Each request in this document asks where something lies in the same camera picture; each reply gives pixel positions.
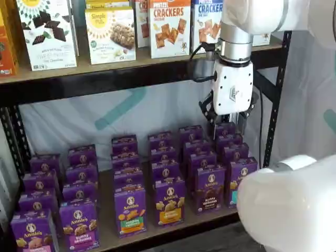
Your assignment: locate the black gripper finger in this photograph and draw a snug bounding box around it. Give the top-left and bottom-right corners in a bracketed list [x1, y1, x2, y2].
[198, 91, 219, 140]
[238, 91, 260, 135]

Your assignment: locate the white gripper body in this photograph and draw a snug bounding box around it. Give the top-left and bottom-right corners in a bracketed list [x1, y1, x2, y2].
[212, 58, 255, 116]

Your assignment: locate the purple box brown patch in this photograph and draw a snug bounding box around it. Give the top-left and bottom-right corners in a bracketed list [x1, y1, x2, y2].
[195, 165, 227, 215]

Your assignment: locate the purple Annie's box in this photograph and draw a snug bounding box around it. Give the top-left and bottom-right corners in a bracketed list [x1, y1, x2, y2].
[223, 142, 250, 161]
[23, 170, 59, 194]
[178, 125, 205, 144]
[216, 133, 244, 148]
[147, 132, 174, 150]
[183, 140, 213, 157]
[65, 164, 100, 186]
[151, 159, 181, 182]
[213, 121, 237, 137]
[113, 167, 144, 190]
[29, 154, 63, 175]
[62, 182, 99, 204]
[149, 146, 178, 163]
[111, 134, 139, 156]
[67, 144, 98, 166]
[111, 153, 142, 171]
[18, 189, 60, 214]
[187, 151, 218, 191]

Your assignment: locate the yellow pretzel crackers box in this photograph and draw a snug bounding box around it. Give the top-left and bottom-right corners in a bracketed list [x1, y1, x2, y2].
[252, 31, 271, 47]

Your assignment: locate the purple box teal patch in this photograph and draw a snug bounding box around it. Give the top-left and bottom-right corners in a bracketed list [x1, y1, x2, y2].
[227, 156, 258, 208]

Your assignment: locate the blue pretzel crackers box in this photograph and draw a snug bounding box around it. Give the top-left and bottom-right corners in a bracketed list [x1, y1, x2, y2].
[190, 0, 224, 55]

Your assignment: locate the orange pretzel crackers box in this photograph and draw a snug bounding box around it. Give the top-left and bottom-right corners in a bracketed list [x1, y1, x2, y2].
[147, 0, 192, 59]
[134, 0, 151, 49]

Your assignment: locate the purple box yellow patch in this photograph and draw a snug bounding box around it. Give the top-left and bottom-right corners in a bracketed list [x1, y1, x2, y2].
[154, 177, 186, 228]

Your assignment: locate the Simple Mills bar box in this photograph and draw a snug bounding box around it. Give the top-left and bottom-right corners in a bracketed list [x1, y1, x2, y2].
[84, 6, 137, 65]
[85, 0, 131, 10]

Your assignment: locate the purple box green patch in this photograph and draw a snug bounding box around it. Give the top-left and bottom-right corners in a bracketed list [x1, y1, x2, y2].
[114, 186, 148, 239]

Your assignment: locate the black metal shelf rack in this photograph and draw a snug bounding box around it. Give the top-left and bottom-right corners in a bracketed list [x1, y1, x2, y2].
[0, 30, 292, 252]

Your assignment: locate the white Sweet Thins box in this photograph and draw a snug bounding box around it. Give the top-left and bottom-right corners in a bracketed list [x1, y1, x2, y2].
[69, 0, 80, 57]
[16, 0, 78, 72]

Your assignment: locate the purple box magenta patch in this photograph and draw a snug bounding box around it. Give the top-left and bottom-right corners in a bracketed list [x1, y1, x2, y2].
[59, 199, 101, 250]

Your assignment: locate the orange snack box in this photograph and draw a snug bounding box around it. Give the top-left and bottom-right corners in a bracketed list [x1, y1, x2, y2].
[0, 0, 20, 78]

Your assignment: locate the purple box pink patch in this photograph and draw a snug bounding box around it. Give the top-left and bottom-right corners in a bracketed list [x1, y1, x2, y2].
[10, 209, 60, 252]

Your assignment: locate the white backdrop cloth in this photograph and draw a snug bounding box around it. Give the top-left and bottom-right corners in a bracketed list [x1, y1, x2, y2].
[18, 28, 336, 182]

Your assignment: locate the thin black hanging cable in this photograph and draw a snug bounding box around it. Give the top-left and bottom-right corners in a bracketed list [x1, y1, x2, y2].
[258, 86, 264, 169]

